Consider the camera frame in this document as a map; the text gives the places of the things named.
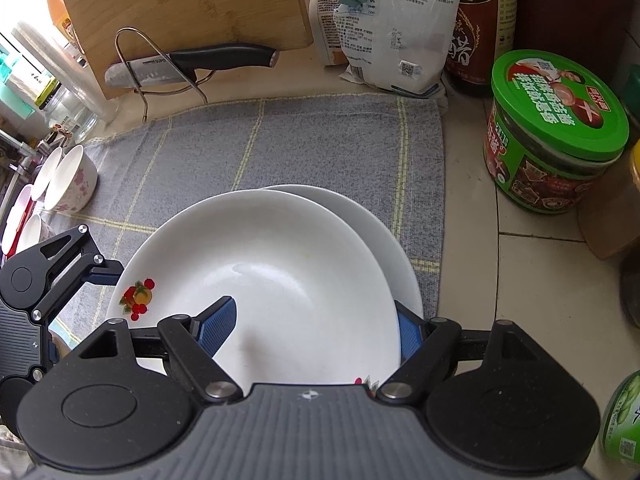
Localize white bowl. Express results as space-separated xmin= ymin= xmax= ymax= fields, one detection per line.
xmin=43 ymin=145 xmax=99 ymax=214
xmin=30 ymin=148 xmax=64 ymax=203
xmin=15 ymin=214 xmax=52 ymax=254

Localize grey teal dish towel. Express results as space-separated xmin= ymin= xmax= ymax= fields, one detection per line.
xmin=46 ymin=94 xmax=445 ymax=318

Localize dark glass oil bottle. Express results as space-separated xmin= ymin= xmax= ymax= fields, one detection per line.
xmin=620 ymin=249 xmax=640 ymax=328

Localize large white plate fruit decals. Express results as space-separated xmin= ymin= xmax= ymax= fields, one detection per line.
xmin=267 ymin=184 xmax=424 ymax=318

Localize dark soy sauce bottle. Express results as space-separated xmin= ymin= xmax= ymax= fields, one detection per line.
xmin=445 ymin=0 xmax=518 ymax=96

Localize brown knife block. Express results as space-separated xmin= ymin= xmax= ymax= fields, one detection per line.
xmin=514 ymin=0 xmax=634 ymax=82

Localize orange cooking wine jug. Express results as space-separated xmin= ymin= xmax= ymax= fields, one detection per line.
xmin=47 ymin=0 xmax=86 ymax=66

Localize glass jar green lid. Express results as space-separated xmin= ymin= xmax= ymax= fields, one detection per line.
xmin=35 ymin=78 xmax=100 ymax=143

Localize cleaver knife black handle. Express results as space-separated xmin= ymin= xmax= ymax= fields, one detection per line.
xmin=103 ymin=42 xmax=281 ymax=90

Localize bamboo cutting board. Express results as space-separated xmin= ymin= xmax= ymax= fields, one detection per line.
xmin=64 ymin=0 xmax=312 ymax=81

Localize white plate back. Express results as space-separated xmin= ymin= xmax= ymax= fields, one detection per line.
xmin=107 ymin=190 xmax=400 ymax=389

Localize red white basin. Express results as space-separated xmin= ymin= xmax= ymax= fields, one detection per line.
xmin=1 ymin=184 xmax=35 ymax=258

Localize yellow lid spice jar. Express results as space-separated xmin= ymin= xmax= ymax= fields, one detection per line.
xmin=577 ymin=143 xmax=639 ymax=259

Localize metal wire rack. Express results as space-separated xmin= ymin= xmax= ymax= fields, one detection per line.
xmin=104 ymin=26 xmax=214 ymax=124

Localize white plastic food bag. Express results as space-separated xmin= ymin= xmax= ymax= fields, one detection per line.
xmin=308 ymin=0 xmax=460 ymax=99

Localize white bowl front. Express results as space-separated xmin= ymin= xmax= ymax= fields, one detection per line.
xmin=15 ymin=214 xmax=52 ymax=254

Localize clear plastic wrap roll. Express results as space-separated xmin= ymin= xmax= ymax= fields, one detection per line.
xmin=11 ymin=21 xmax=119 ymax=124

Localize green pickle jar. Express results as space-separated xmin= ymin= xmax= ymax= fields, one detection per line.
xmin=599 ymin=372 xmax=640 ymax=466

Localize green lid sauce jar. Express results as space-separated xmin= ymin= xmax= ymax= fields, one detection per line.
xmin=483 ymin=50 xmax=629 ymax=214

